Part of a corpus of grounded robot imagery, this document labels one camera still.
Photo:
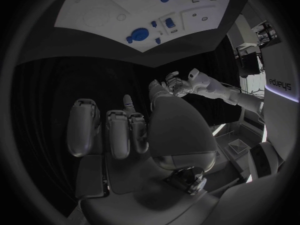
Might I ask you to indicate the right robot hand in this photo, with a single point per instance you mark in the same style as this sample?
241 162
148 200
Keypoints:
178 131

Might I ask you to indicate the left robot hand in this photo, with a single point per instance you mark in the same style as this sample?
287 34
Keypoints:
179 85

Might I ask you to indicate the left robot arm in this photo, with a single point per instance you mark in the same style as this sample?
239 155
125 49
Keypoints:
218 90

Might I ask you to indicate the white task board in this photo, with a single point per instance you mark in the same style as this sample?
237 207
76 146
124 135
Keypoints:
140 9

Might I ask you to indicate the blue peg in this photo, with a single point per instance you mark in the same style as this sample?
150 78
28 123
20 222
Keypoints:
129 39
153 23
158 40

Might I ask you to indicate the white perforated box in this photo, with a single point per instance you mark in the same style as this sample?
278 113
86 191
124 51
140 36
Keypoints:
237 146

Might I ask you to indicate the blue block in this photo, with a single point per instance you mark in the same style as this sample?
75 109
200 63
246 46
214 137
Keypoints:
169 22

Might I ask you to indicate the blue gear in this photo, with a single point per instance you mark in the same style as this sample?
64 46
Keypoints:
140 34

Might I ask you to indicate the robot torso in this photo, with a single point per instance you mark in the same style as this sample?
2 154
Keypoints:
281 60

